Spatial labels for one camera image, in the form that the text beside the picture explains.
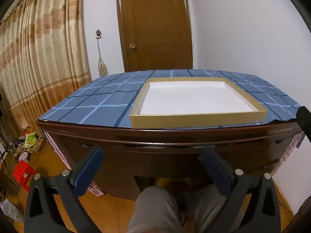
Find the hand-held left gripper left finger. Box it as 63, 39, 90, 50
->
24, 146, 104, 233

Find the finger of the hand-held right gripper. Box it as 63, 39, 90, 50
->
296, 105, 311, 142

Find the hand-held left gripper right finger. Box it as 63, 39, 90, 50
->
200, 147, 281, 233

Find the shallow cardboard tray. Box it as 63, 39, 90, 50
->
129, 77, 268, 130

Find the pink patterned cloth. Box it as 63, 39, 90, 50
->
272, 130, 305, 175
45, 131, 107, 196

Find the person's right leg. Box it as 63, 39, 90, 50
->
185, 184, 231, 233

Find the person's leg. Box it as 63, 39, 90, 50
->
185, 184, 231, 233
126, 186, 185, 233

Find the dark wooden dresser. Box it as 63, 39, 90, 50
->
36, 119, 305, 201

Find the green plastic bag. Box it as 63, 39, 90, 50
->
24, 132, 39, 146

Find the red plastic stool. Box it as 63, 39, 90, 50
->
12, 161, 37, 192

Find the blue plaid tablecloth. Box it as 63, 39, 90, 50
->
38, 69, 302, 129

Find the person's left leg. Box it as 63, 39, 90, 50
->
126, 186, 185, 233

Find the translucent plastic container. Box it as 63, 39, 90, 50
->
0, 199, 25, 224

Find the curtain tieback tassel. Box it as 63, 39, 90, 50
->
97, 39, 109, 77

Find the beige patterned curtain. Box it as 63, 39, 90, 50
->
0, 0, 93, 131

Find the brown wooden door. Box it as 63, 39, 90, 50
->
115, 0, 194, 73

